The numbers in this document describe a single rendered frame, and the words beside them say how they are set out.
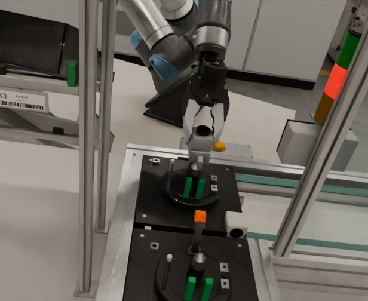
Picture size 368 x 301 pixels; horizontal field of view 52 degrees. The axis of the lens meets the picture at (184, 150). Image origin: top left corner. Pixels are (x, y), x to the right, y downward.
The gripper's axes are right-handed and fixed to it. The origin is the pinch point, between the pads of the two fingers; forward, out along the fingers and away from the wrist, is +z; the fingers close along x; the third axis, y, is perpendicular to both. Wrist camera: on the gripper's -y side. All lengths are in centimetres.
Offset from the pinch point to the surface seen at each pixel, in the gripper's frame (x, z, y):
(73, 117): 37, -10, 51
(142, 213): 10.5, 17.2, 3.8
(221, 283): -4.4, 26.8, -12.2
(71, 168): 31.5, 8.0, 30.5
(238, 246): -9.7, 21.6, -1.2
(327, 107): -17.0, -4.0, -20.9
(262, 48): -89, -144, 272
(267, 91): -102, -106, 286
